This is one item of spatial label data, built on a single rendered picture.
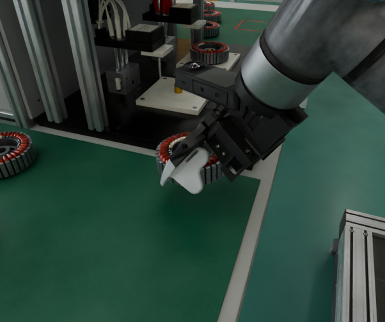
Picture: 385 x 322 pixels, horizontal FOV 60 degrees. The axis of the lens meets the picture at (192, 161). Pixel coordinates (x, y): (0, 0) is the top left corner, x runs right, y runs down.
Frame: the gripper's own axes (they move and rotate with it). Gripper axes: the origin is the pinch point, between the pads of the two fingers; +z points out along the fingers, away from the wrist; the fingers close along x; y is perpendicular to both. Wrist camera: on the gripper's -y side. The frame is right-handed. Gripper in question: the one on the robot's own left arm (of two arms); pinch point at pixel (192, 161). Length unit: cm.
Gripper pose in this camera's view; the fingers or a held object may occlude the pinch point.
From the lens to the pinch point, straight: 51.9
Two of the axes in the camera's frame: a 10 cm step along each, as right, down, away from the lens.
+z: -3.5, 4.9, 8.0
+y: 6.0, 7.7, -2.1
